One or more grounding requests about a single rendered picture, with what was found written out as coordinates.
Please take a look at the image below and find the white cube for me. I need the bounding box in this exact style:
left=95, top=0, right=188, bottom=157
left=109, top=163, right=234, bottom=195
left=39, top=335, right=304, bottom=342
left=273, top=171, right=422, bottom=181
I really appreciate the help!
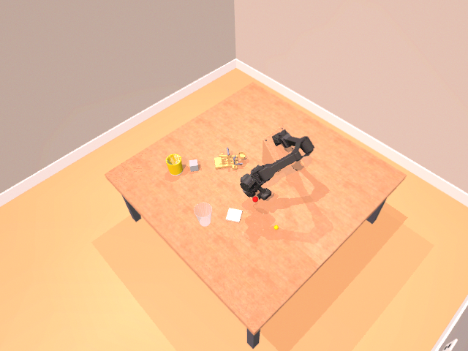
left=189, top=159, right=199, bottom=172

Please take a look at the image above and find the white square tile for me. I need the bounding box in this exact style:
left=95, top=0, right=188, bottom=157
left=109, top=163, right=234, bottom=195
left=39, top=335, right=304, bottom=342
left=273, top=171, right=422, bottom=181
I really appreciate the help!
left=226, top=208, right=242, bottom=223

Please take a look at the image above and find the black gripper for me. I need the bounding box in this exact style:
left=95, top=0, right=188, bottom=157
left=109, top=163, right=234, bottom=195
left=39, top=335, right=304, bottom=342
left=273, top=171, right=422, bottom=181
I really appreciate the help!
left=240, top=173, right=272, bottom=200

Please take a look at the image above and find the clear plastic cup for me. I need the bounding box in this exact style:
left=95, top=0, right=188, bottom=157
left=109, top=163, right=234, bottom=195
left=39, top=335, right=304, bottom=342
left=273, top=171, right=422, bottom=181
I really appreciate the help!
left=194, top=203, right=212, bottom=227

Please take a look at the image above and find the yellow mug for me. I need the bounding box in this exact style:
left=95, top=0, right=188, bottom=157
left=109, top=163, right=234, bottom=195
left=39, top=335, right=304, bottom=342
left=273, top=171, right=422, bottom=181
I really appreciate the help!
left=166, top=154, right=183, bottom=176

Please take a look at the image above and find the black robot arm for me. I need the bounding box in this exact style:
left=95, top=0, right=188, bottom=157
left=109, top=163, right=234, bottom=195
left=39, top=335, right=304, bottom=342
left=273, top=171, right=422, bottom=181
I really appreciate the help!
left=240, top=129, right=315, bottom=197

